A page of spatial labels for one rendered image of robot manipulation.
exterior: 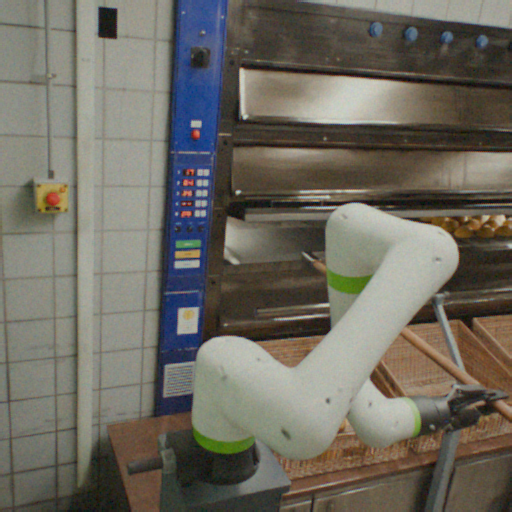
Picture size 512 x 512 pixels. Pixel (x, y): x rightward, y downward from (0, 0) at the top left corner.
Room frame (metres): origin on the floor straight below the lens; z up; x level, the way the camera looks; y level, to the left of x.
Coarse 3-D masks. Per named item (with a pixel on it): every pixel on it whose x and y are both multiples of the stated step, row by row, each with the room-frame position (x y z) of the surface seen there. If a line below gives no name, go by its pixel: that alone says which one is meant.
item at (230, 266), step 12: (468, 252) 2.54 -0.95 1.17; (480, 252) 2.56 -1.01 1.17; (492, 252) 2.59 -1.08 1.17; (504, 252) 2.62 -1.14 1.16; (228, 264) 2.06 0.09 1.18; (240, 264) 2.08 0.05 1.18; (252, 264) 2.10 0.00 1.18; (264, 264) 2.12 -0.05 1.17; (276, 264) 2.14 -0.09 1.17; (288, 264) 2.16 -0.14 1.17; (300, 264) 2.19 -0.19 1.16; (324, 264) 2.23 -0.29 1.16
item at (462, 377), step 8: (320, 264) 2.09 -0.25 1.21; (320, 272) 2.06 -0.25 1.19; (408, 336) 1.60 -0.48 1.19; (416, 336) 1.59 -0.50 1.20; (416, 344) 1.56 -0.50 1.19; (424, 344) 1.55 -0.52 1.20; (424, 352) 1.53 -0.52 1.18; (432, 352) 1.51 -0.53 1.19; (432, 360) 1.50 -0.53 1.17; (440, 360) 1.47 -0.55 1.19; (448, 360) 1.47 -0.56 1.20; (448, 368) 1.44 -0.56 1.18; (456, 368) 1.43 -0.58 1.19; (456, 376) 1.41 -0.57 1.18; (464, 376) 1.40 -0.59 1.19; (464, 384) 1.38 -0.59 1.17; (496, 408) 1.28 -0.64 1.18; (504, 408) 1.27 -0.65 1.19; (504, 416) 1.26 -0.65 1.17
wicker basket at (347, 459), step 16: (320, 336) 2.20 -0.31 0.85; (272, 352) 2.10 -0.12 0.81; (304, 352) 2.15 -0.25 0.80; (384, 384) 2.00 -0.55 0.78; (352, 432) 1.74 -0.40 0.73; (336, 448) 1.72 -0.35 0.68; (384, 448) 1.80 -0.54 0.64; (400, 448) 1.82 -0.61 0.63; (288, 464) 1.65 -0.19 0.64; (304, 464) 1.73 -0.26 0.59; (320, 464) 1.69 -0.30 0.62; (336, 464) 1.72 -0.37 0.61; (352, 464) 1.75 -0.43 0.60; (368, 464) 1.77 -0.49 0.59
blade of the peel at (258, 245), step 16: (240, 240) 2.33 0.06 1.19; (256, 240) 2.35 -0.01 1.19; (272, 240) 2.37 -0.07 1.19; (288, 240) 2.40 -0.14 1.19; (304, 240) 2.42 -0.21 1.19; (320, 240) 2.44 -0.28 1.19; (240, 256) 2.09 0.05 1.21; (256, 256) 2.11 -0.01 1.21; (272, 256) 2.14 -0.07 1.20; (288, 256) 2.17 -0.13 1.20; (320, 256) 2.23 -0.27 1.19
